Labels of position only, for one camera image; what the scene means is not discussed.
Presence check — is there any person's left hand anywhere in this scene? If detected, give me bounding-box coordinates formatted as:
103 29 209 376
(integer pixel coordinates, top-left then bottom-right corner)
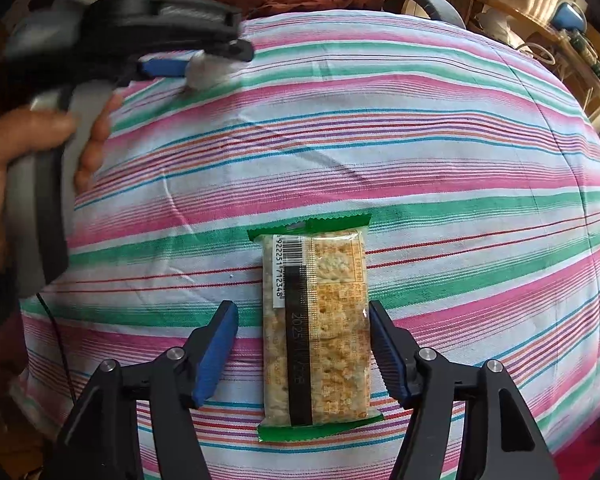
0 94 124 276

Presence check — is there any green cracker packet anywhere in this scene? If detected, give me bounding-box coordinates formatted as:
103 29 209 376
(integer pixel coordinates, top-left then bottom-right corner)
246 212 385 443

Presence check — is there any black cable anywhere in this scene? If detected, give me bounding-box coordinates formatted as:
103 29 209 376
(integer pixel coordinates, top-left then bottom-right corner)
34 291 80 406

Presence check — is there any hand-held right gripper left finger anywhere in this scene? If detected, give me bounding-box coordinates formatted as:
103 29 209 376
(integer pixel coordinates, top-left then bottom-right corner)
55 300 240 480

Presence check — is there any white wrapper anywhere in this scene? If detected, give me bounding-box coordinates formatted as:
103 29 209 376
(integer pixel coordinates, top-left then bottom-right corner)
182 50 231 92

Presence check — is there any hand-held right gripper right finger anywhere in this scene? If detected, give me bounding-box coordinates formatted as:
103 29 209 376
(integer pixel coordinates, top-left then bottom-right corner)
368 300 561 480

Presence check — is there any blue round object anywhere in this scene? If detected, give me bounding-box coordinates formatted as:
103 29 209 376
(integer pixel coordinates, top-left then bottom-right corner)
551 2 588 33

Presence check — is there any red pink blanket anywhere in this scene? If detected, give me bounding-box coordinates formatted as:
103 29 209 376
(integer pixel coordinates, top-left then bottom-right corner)
545 400 600 480

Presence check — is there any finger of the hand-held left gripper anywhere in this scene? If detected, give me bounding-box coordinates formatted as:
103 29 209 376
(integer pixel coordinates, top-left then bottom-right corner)
195 25 255 63
125 57 193 81

